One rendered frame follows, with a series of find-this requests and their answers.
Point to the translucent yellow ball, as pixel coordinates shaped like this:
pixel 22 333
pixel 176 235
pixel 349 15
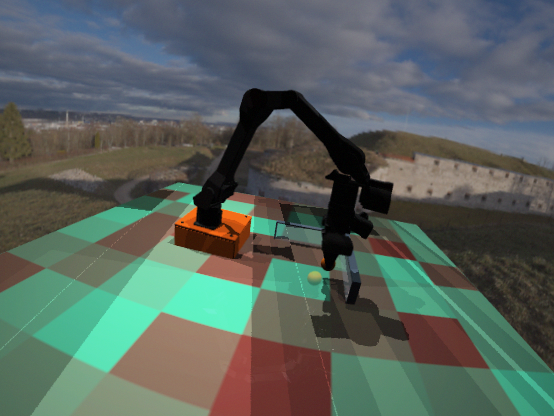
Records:
pixel 314 278

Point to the clear l-shaped low wall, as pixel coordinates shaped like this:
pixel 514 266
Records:
pixel 313 238

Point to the orange ball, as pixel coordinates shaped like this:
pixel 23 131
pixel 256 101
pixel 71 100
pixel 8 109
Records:
pixel 324 266

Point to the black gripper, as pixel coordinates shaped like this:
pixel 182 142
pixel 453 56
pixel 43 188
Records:
pixel 334 242

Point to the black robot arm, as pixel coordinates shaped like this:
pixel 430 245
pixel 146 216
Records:
pixel 255 108

